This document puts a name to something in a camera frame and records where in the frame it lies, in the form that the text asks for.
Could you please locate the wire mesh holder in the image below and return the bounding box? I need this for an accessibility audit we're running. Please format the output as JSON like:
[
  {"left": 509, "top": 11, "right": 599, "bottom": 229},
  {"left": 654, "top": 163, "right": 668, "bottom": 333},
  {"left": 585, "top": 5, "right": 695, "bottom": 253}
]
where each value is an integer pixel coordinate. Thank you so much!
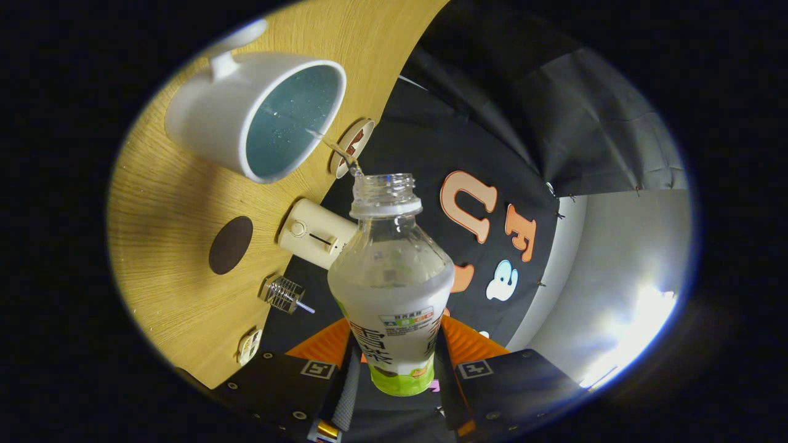
[{"left": 259, "top": 276, "right": 305, "bottom": 314}]

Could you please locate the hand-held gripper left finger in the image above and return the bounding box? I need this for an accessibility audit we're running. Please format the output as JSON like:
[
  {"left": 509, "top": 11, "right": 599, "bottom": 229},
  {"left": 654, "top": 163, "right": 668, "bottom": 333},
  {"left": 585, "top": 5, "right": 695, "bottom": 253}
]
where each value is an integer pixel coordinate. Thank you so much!
[{"left": 212, "top": 317, "right": 361, "bottom": 441}]

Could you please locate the clear juice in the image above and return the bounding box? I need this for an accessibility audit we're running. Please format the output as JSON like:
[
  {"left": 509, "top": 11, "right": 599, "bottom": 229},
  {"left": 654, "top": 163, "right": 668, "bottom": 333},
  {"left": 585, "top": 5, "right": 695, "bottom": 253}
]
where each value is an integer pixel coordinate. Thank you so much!
[{"left": 306, "top": 128, "right": 364, "bottom": 179}]

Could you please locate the white divided dish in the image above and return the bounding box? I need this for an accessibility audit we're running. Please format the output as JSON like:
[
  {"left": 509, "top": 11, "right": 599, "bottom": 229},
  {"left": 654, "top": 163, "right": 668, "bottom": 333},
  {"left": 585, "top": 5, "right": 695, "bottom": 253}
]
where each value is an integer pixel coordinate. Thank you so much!
[{"left": 237, "top": 328, "right": 263, "bottom": 367}]

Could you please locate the white cup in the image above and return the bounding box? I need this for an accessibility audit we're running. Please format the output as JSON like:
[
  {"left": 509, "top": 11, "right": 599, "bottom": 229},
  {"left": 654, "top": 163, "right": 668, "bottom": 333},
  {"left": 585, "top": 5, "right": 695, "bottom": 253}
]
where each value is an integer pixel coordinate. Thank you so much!
[{"left": 164, "top": 18, "right": 347, "bottom": 184}]

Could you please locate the dark brown round coaster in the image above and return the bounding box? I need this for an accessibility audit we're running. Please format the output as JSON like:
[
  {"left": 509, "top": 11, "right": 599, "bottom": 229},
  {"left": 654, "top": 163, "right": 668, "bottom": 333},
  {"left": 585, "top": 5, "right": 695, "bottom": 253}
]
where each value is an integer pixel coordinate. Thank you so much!
[{"left": 209, "top": 216, "right": 254, "bottom": 275}]

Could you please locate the clear plastic juice bottle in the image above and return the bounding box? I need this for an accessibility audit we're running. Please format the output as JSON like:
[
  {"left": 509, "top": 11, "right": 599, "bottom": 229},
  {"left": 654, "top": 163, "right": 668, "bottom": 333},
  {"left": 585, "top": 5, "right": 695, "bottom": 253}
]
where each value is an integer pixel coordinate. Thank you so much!
[{"left": 328, "top": 174, "right": 456, "bottom": 397}]

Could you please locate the wooden table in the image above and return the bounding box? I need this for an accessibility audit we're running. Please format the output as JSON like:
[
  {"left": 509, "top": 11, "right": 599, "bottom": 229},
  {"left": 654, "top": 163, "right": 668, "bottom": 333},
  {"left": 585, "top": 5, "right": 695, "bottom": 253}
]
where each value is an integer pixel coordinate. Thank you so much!
[{"left": 106, "top": 0, "right": 450, "bottom": 389}]

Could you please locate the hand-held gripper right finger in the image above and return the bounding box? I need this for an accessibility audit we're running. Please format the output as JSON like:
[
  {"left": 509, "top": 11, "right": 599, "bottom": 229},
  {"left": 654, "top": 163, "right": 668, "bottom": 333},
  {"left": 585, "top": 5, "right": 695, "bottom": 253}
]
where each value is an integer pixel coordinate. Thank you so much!
[{"left": 434, "top": 314, "right": 585, "bottom": 439}]

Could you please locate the cream toaster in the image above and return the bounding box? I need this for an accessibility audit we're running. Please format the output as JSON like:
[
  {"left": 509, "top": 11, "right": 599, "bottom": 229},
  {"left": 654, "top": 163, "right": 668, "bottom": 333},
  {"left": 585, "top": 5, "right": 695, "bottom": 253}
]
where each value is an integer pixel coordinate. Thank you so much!
[{"left": 278, "top": 198, "right": 359, "bottom": 270}]

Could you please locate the white oval snack plate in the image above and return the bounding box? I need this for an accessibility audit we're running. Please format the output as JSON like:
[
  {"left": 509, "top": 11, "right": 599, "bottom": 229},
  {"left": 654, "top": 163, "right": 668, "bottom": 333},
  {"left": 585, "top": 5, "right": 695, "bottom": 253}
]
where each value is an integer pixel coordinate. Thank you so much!
[{"left": 329, "top": 118, "right": 375, "bottom": 179}]

